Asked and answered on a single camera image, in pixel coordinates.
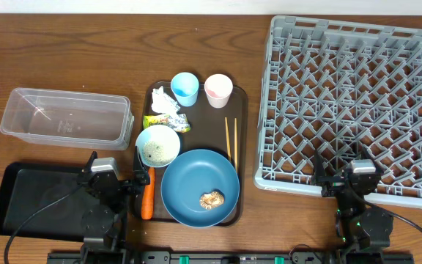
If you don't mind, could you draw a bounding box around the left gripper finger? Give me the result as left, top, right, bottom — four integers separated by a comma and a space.
133, 146, 150, 186
82, 151, 97, 172

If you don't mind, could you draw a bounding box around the light blue small bowl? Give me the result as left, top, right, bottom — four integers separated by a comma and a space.
135, 125, 181, 168

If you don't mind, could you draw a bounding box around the yellow green snack wrapper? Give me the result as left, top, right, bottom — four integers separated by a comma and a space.
143, 114, 191, 133

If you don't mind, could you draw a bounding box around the white tissue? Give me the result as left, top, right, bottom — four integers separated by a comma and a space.
151, 86, 180, 114

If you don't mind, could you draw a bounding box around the light blue plastic cup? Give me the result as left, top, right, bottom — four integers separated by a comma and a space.
171, 72, 199, 107

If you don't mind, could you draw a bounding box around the pink plastic cup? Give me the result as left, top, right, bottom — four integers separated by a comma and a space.
204, 74, 233, 109

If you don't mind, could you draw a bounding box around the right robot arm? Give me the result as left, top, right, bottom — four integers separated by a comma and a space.
311, 148, 393, 254

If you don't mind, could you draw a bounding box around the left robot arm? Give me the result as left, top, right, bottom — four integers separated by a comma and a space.
77, 147, 151, 252

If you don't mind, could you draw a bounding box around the clear plastic waste bin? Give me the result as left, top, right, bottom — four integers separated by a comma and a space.
0, 87, 134, 150

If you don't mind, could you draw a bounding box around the black waste tray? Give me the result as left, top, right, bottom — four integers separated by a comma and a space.
0, 162, 99, 241

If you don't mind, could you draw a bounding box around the grey plastic dishwasher rack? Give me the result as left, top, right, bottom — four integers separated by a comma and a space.
253, 15, 422, 209

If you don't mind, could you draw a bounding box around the orange carrot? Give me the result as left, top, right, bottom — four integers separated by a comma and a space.
141, 167, 155, 220

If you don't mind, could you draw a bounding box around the large blue plate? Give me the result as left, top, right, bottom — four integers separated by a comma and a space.
160, 149, 240, 228

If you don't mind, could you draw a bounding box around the brown food scrap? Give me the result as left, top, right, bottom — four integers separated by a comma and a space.
199, 191, 225, 210

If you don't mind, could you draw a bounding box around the dark brown serving tray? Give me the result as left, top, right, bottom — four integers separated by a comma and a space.
152, 87, 248, 227

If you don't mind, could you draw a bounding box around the left wooden chopstick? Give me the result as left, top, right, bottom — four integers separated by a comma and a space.
225, 117, 232, 162

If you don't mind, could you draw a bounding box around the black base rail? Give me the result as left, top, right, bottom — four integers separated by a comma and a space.
46, 250, 415, 264

